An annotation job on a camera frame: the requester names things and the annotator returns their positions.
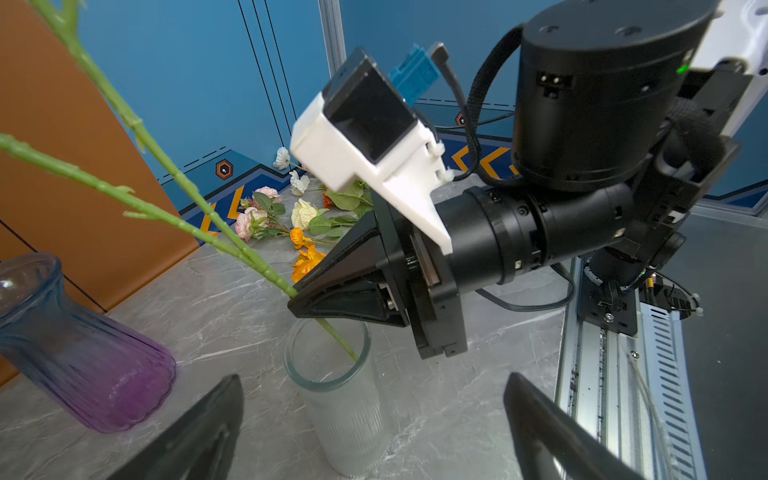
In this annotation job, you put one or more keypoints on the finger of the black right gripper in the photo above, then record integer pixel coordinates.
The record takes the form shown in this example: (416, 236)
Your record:
(356, 255)
(367, 298)

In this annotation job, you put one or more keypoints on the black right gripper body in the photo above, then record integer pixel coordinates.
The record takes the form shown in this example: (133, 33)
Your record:
(427, 292)

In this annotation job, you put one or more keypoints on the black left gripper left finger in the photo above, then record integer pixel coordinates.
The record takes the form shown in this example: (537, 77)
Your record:
(199, 445)

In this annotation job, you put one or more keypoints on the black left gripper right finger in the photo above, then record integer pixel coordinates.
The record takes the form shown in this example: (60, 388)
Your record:
(546, 439)

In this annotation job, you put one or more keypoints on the cream rose flower stem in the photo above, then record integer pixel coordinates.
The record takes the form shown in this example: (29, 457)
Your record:
(308, 218)

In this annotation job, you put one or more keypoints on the clear ribbed glass vase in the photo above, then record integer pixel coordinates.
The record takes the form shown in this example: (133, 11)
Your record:
(332, 364)

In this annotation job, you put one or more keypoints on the pink peony flower stem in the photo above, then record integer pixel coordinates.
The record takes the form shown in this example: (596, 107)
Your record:
(63, 23)

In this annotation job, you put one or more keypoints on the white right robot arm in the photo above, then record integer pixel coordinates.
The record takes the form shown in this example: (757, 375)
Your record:
(623, 121)

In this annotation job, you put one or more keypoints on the purple ribbed glass vase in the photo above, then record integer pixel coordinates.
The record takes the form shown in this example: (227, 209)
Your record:
(107, 375)

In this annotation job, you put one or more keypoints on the orange cosmos flower stem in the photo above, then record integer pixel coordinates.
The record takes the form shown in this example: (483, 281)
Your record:
(308, 255)

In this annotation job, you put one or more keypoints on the white blossom spray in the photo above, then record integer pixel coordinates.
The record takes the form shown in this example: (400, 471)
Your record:
(299, 179)

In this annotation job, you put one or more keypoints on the small pink rose spray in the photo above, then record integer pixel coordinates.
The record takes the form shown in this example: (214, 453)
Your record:
(258, 216)

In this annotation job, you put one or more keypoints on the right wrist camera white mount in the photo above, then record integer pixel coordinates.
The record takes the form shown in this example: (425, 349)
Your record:
(362, 126)

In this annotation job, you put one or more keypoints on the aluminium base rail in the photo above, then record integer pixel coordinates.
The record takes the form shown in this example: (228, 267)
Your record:
(624, 378)

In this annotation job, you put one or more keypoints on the right aluminium corner post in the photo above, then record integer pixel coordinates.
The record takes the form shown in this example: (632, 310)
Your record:
(333, 33)

